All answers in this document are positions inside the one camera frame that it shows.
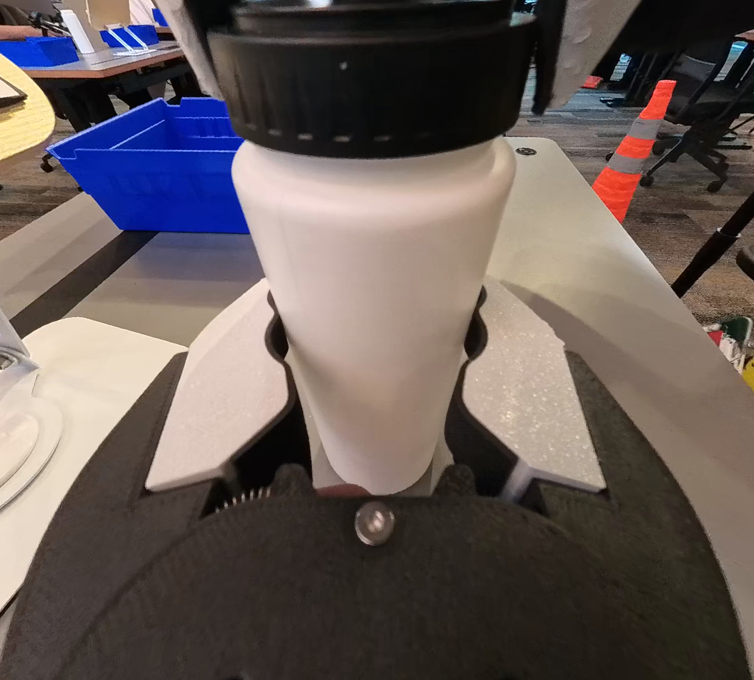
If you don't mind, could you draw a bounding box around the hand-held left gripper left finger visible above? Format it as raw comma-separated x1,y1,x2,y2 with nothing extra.
145,279,313,492

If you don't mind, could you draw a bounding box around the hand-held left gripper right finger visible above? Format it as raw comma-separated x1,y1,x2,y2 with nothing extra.
445,276,606,503

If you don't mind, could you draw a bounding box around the blue plastic bin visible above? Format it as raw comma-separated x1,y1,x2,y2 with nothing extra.
46,97,251,234

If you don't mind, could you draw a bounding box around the black bottle lid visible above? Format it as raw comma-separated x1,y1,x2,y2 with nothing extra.
207,0,538,159

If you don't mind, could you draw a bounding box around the small blue bin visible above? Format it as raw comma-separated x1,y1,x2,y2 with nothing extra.
0,38,79,68
100,25,160,48

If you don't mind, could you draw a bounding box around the small acrylic holder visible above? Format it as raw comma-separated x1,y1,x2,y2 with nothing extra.
106,23,151,55

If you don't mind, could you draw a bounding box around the brown edged table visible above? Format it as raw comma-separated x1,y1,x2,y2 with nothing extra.
0,44,189,133

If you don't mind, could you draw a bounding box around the white stand base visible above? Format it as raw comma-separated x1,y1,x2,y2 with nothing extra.
0,317,189,613

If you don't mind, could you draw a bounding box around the black office chair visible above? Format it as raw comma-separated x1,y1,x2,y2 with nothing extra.
639,52,754,192

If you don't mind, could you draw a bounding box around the black tape strip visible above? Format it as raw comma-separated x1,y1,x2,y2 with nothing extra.
12,231,157,339

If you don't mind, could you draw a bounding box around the orange traffic cone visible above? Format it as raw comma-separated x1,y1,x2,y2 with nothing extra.
592,80,677,224

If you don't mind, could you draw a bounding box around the red green white packet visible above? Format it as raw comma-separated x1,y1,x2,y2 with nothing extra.
704,317,754,365

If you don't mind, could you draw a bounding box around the black stand pole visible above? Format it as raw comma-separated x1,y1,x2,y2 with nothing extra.
672,203,754,298

